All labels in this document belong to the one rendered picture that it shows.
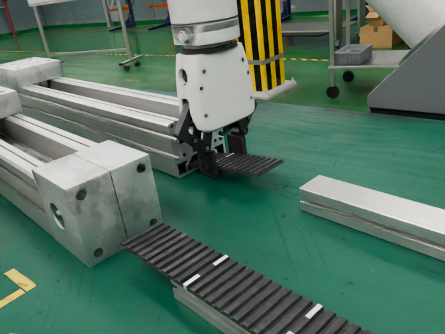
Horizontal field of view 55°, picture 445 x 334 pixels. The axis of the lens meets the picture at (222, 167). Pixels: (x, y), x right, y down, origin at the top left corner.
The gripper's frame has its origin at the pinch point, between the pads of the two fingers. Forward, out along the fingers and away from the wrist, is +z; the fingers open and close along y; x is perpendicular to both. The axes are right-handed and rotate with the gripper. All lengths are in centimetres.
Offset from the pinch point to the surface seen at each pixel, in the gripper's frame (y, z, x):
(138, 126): -3.8, -3.0, 15.3
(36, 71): -1, -8, 62
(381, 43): 445, 75, 213
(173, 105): 2.4, -5.1, 13.5
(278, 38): 261, 35, 212
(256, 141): 11.9, 3.0, 4.9
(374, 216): -1.7, 0.6, -24.1
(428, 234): -1.7, 0.7, -29.5
